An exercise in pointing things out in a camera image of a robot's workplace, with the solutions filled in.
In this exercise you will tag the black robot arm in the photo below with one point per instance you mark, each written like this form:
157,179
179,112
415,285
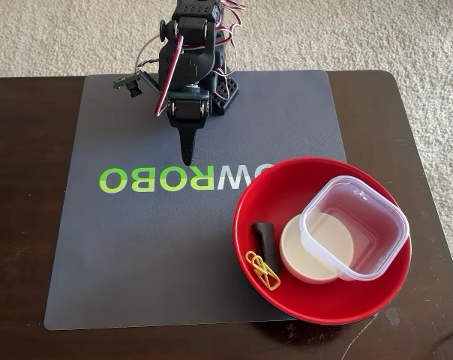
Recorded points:
191,63

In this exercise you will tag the clear square plastic container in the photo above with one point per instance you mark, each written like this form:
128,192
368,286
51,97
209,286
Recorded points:
361,225

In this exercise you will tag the small white round dish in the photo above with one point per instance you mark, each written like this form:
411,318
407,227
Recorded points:
305,258

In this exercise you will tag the grey mat with ROBO print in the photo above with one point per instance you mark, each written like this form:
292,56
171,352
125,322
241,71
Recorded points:
136,243

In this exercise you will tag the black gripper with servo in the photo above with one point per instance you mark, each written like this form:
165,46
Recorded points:
186,107

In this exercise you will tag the wrist camera green board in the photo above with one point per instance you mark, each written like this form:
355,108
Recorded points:
131,87

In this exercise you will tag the red bowl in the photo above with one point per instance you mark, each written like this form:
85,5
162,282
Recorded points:
271,187

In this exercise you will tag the black plastic wedge part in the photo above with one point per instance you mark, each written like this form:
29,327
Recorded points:
266,243

